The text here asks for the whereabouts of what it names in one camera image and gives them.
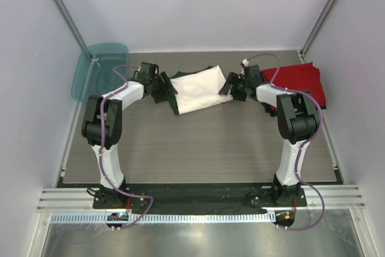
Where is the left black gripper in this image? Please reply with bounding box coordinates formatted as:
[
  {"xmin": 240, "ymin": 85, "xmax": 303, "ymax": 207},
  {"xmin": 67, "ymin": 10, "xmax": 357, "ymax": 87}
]
[{"xmin": 150, "ymin": 72, "xmax": 177, "ymax": 104}]

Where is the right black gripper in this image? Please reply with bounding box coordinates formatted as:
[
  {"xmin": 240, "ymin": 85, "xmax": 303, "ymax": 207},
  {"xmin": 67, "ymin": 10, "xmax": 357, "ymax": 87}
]
[{"xmin": 219, "ymin": 72, "xmax": 249, "ymax": 102}]

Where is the white and green t-shirt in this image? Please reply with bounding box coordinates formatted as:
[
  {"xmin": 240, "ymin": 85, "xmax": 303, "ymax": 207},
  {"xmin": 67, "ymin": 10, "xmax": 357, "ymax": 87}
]
[{"xmin": 168, "ymin": 66, "xmax": 233, "ymax": 116}]

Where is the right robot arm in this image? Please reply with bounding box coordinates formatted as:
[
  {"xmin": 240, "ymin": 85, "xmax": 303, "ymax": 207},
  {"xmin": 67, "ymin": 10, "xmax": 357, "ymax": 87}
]
[{"xmin": 218, "ymin": 65, "xmax": 322, "ymax": 206}]

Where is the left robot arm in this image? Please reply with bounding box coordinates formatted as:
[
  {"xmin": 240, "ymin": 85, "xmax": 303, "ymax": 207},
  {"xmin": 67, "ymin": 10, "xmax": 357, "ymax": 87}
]
[{"xmin": 81, "ymin": 62, "xmax": 177, "ymax": 208}]

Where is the teal plastic bin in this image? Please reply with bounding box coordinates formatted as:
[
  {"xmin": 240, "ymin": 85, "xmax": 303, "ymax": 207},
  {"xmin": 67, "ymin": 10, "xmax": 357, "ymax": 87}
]
[{"xmin": 71, "ymin": 43, "xmax": 129, "ymax": 104}]

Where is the folded red t-shirt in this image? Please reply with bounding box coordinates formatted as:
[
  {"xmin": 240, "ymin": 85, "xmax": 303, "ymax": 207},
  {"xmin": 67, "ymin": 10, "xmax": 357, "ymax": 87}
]
[{"xmin": 273, "ymin": 62, "xmax": 327, "ymax": 110}]

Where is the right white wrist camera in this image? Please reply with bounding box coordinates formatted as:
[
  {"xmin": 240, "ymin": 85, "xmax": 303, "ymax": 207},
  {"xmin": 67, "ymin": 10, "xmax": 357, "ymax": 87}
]
[{"xmin": 240, "ymin": 58, "xmax": 250, "ymax": 68}]

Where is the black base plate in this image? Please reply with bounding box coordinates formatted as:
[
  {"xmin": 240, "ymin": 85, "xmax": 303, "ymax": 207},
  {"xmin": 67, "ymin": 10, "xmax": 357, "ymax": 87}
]
[{"xmin": 93, "ymin": 183, "xmax": 307, "ymax": 215}]

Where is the white slotted cable duct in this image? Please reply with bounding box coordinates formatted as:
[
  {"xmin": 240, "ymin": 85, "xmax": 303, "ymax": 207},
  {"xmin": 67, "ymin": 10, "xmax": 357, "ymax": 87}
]
[{"xmin": 51, "ymin": 211, "xmax": 276, "ymax": 224}]

